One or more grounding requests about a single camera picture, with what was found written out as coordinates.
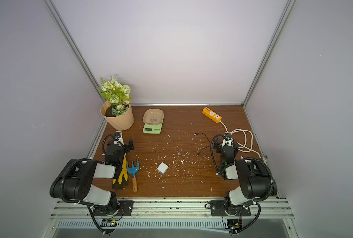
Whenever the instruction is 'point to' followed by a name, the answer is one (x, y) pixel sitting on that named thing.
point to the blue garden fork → (133, 170)
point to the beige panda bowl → (153, 116)
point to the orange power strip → (212, 115)
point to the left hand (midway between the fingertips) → (124, 136)
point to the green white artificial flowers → (116, 93)
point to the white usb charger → (162, 167)
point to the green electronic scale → (155, 129)
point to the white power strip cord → (243, 146)
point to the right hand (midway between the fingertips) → (227, 137)
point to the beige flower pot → (123, 122)
